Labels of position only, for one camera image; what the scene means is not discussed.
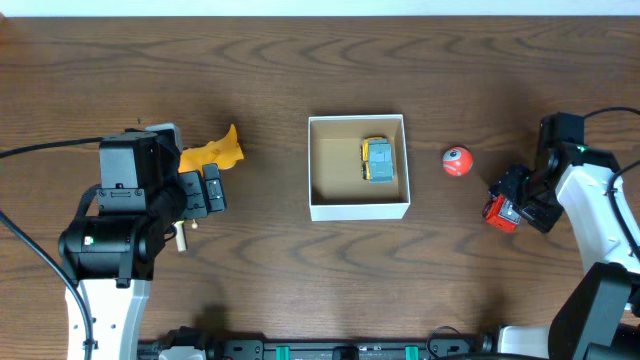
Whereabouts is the red toy fire truck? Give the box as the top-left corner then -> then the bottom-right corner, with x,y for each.
482,195 -> 521,233

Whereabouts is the orange toy dinosaur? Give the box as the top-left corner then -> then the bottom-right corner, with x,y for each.
178,124 -> 244,173

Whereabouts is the red ball with face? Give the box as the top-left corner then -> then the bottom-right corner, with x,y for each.
442,146 -> 473,176

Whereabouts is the yellow grey toy truck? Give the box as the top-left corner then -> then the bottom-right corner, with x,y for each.
360,137 -> 394,184

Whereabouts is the yellow round toy with stick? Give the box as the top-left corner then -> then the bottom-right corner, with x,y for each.
173,221 -> 188,252

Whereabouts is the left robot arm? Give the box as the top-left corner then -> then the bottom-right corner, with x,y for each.
59,123 -> 226,359

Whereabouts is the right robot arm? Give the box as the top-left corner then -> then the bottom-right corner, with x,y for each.
479,113 -> 639,360

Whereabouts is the white cardboard box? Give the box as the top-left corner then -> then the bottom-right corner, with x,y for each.
308,114 -> 411,222

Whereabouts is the black mounting rail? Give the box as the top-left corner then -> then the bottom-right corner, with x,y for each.
137,327 -> 476,360

